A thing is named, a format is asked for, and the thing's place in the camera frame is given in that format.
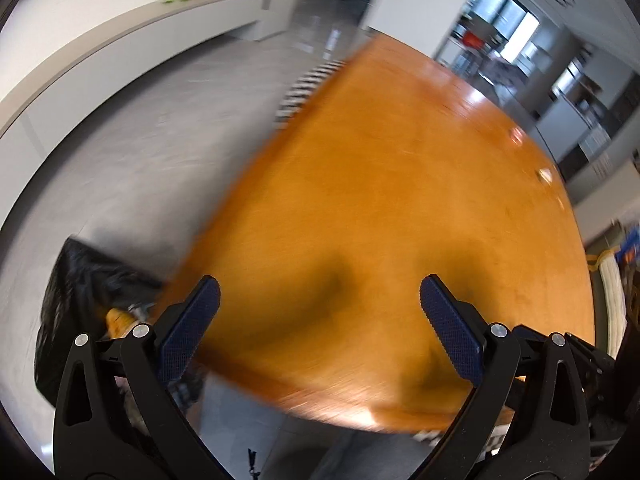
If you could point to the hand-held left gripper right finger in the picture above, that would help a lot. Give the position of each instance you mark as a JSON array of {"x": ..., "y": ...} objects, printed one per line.
[{"x": 452, "y": 325}]

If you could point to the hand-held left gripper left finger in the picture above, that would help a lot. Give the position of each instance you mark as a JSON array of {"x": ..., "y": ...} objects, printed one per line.
[{"x": 190, "y": 330}]

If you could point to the yellow patterned paper cup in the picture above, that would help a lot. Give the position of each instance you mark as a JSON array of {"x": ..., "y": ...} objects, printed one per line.
[{"x": 117, "y": 322}]

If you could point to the black trash bag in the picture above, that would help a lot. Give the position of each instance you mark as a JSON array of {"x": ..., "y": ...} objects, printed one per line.
[{"x": 65, "y": 285}]

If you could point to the white ribbed bundle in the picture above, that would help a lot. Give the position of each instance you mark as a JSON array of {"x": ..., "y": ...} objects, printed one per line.
[{"x": 612, "y": 300}]

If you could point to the striped rug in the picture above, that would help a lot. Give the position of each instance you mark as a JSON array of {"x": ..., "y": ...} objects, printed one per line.
[{"x": 305, "y": 87}]

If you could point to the red chair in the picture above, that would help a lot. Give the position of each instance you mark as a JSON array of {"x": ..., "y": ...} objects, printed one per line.
[{"x": 471, "y": 38}]

